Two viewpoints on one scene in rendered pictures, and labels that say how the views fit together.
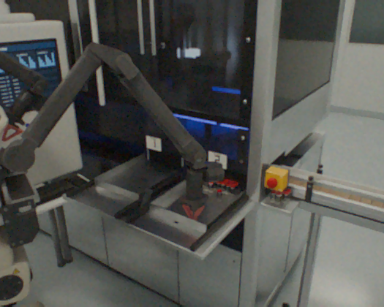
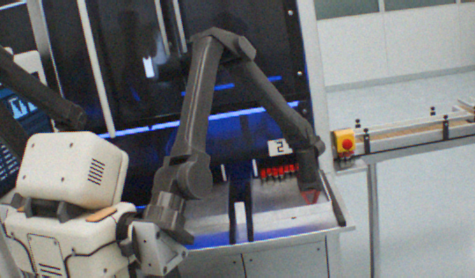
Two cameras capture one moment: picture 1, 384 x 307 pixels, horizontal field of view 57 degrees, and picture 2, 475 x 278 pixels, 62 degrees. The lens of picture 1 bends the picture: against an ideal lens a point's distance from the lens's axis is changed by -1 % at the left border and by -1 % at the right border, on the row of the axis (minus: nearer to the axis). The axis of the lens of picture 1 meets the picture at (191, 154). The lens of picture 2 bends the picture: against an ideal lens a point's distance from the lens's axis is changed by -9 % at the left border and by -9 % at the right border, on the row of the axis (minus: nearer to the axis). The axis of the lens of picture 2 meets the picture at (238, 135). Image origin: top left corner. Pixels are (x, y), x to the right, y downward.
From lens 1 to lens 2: 0.81 m
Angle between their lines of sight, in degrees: 30
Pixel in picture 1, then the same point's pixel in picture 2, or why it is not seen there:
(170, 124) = (282, 104)
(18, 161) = (200, 183)
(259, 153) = (325, 120)
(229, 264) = (313, 256)
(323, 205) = (381, 150)
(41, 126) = (199, 135)
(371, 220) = (420, 145)
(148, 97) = (261, 79)
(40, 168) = not seen: hidden behind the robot
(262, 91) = (317, 56)
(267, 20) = not seen: outside the picture
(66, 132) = not seen: hidden behind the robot
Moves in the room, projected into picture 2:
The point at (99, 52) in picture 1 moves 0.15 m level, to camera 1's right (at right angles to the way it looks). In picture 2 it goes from (221, 37) to (269, 26)
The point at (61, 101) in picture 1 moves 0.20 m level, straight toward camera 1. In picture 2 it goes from (206, 99) to (283, 100)
